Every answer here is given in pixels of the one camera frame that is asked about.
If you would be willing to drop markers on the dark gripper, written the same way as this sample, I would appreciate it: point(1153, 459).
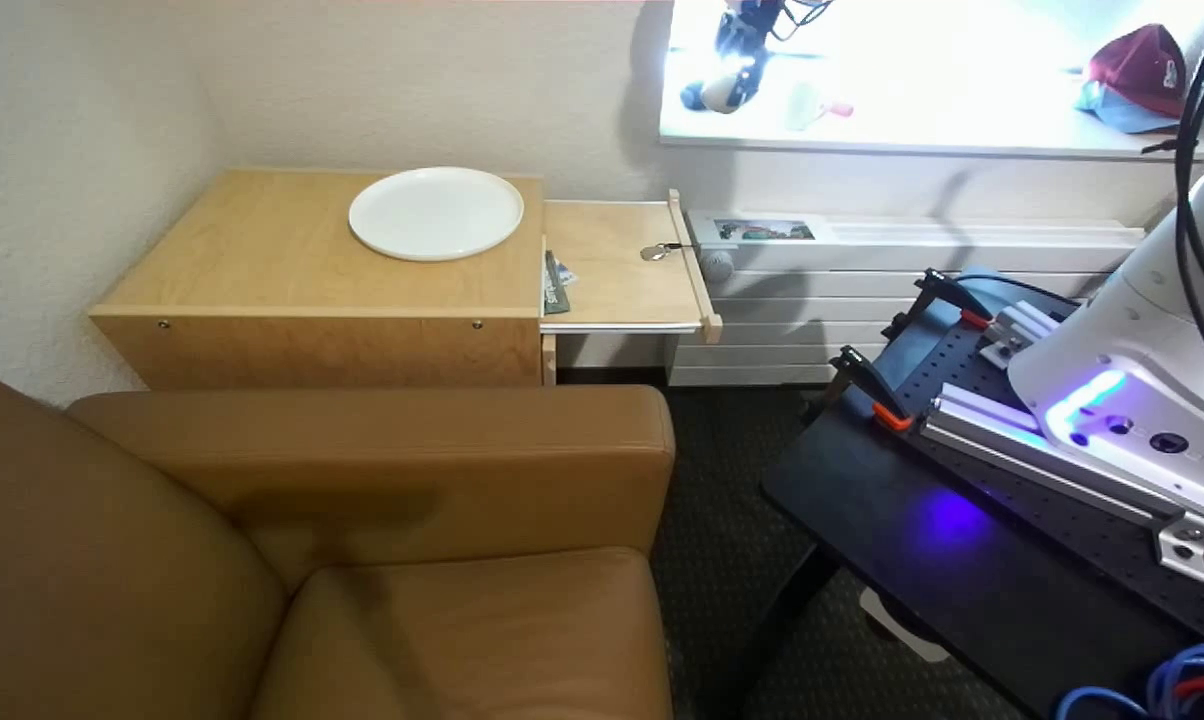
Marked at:
point(751, 35)

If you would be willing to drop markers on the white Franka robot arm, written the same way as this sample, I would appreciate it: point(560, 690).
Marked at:
point(1135, 344)

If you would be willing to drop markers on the white window sill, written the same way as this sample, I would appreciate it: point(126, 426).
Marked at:
point(892, 134)

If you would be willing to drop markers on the white baseboard heater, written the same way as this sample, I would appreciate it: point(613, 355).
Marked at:
point(866, 284)

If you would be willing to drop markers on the white round plate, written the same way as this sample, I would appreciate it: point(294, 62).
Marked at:
point(437, 212)

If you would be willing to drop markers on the maroon baseball cap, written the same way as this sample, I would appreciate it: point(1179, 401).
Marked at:
point(1138, 78)

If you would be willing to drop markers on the light wooden cabinet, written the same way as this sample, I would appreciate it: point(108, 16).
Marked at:
point(294, 284)

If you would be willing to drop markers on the black robot table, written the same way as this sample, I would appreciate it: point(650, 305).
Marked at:
point(975, 572)

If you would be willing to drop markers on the white paper sheet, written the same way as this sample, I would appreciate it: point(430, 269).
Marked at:
point(905, 624)

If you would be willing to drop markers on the brown leather armchair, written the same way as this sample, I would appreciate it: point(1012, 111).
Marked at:
point(294, 562)

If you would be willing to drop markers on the silver aluminium rail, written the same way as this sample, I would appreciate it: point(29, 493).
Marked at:
point(1040, 461)

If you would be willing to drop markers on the silver corner bracket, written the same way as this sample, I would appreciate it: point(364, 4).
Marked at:
point(1184, 547)

